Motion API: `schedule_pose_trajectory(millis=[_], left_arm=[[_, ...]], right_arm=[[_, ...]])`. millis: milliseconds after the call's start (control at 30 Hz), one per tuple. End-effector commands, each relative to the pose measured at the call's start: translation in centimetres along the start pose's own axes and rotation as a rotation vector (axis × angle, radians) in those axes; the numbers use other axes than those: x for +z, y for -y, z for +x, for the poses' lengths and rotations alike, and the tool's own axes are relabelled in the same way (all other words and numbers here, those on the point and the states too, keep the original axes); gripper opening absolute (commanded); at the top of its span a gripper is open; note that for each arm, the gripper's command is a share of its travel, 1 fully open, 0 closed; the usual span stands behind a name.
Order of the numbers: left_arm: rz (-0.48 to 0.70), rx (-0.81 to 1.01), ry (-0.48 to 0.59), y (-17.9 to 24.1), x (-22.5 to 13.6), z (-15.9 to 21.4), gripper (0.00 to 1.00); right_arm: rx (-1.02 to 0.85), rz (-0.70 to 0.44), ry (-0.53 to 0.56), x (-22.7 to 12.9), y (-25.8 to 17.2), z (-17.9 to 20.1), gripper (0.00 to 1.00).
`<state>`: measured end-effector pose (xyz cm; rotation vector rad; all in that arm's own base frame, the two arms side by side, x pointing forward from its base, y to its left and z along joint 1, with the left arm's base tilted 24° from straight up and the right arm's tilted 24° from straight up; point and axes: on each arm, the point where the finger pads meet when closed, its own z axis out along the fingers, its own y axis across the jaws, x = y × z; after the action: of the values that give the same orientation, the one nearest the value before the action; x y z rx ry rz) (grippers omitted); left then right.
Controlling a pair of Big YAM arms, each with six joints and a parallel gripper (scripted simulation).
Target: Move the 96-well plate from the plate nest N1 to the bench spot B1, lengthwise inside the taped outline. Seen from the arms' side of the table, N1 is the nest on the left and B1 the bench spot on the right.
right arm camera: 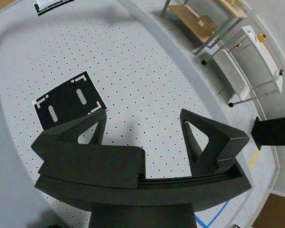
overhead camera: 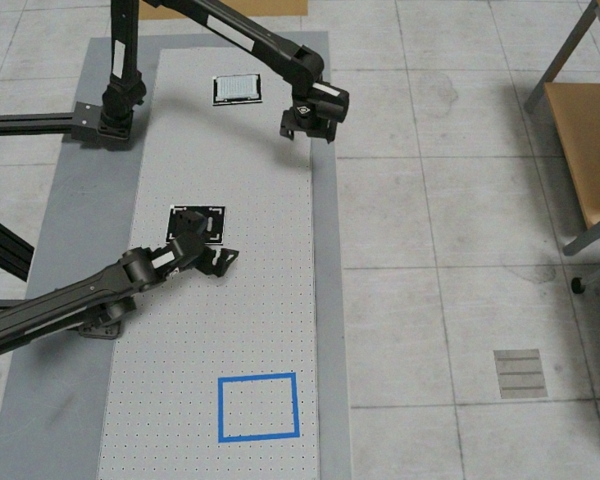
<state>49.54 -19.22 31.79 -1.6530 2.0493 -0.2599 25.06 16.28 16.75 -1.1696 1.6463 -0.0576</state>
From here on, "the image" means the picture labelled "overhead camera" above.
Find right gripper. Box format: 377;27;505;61
182;233;239;278

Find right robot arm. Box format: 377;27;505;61
0;211;209;355

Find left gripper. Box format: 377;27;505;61
280;106;338;144

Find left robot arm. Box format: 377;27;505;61
98;0;350;138

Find blue tape outline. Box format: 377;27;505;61
218;372;300;443

